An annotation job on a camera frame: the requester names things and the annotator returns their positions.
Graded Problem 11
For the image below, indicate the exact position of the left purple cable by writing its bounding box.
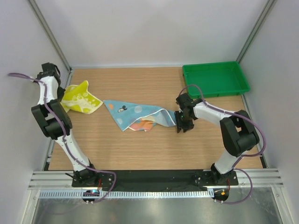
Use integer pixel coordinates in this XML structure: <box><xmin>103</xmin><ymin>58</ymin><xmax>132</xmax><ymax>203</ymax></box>
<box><xmin>8</xmin><ymin>72</ymin><xmax>117</xmax><ymax>203</ymax></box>

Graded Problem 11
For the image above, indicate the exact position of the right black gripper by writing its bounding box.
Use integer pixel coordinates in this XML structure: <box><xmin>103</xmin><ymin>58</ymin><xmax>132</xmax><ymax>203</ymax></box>
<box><xmin>174</xmin><ymin>110</ymin><xmax>194</xmax><ymax>133</ymax></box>

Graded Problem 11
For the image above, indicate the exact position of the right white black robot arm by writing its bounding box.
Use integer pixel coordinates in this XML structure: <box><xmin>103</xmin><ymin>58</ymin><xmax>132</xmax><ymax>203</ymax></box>
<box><xmin>175</xmin><ymin>95</ymin><xmax>260</xmax><ymax>185</ymax></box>

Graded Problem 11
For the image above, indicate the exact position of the slotted cable duct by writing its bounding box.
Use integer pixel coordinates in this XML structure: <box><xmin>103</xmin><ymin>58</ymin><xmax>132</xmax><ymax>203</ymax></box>
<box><xmin>39</xmin><ymin>189</ymin><xmax>214</xmax><ymax>199</ymax></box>

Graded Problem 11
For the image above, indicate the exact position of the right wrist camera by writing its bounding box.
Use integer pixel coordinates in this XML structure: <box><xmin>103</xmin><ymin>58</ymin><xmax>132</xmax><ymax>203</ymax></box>
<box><xmin>176</xmin><ymin>93</ymin><xmax>193</xmax><ymax>109</ymax></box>

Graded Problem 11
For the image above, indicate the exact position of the blue polka dot towel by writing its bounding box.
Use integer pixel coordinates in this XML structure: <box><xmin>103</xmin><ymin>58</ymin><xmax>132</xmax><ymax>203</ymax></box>
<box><xmin>104</xmin><ymin>100</ymin><xmax>176</xmax><ymax>132</ymax></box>

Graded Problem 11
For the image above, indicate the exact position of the green plastic tray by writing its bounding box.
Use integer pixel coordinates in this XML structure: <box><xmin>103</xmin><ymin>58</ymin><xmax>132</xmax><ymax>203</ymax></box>
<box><xmin>182</xmin><ymin>61</ymin><xmax>250</xmax><ymax>99</ymax></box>

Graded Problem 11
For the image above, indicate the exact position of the aluminium frame rail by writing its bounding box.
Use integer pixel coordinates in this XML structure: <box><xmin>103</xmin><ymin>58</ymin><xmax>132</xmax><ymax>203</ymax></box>
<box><xmin>28</xmin><ymin>168</ymin><xmax>284</xmax><ymax>189</ymax></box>

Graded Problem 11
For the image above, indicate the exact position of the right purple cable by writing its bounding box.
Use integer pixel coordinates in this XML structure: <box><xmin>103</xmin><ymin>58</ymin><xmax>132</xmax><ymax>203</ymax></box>
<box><xmin>178</xmin><ymin>84</ymin><xmax>268</xmax><ymax>205</ymax></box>

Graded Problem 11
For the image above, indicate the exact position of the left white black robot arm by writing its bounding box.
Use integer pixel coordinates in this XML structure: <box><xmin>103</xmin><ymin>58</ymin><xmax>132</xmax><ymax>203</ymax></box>
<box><xmin>31</xmin><ymin>63</ymin><xmax>99</xmax><ymax>187</ymax></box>

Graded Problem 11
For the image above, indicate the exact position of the purple cable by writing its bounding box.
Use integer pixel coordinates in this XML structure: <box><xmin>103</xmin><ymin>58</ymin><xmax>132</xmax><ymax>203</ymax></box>
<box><xmin>178</xmin><ymin>84</ymin><xmax>268</xmax><ymax>205</ymax></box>
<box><xmin>8</xmin><ymin>72</ymin><xmax>117</xmax><ymax>203</ymax></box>

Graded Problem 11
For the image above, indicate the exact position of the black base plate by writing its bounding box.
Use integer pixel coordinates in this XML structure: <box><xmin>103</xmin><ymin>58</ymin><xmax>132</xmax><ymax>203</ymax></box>
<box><xmin>69</xmin><ymin>169</ymin><xmax>239</xmax><ymax>192</ymax></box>

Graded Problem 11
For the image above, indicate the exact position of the yellow green patterned towel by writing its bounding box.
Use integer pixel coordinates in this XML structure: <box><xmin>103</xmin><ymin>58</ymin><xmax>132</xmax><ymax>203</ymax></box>
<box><xmin>61</xmin><ymin>80</ymin><xmax>103</xmax><ymax>114</ymax></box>

